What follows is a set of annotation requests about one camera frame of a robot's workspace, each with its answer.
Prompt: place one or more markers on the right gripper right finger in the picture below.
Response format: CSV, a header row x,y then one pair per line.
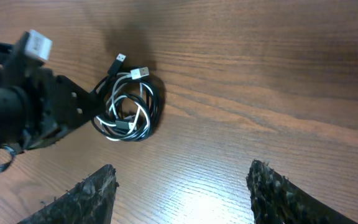
x,y
274,199

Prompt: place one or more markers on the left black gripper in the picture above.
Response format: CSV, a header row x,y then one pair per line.
x,y
38,108

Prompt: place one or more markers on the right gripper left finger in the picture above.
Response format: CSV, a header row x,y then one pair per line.
x,y
89,201

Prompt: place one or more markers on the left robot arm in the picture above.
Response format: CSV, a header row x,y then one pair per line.
x,y
38,108

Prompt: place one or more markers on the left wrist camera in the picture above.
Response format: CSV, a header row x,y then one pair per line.
x,y
38,46

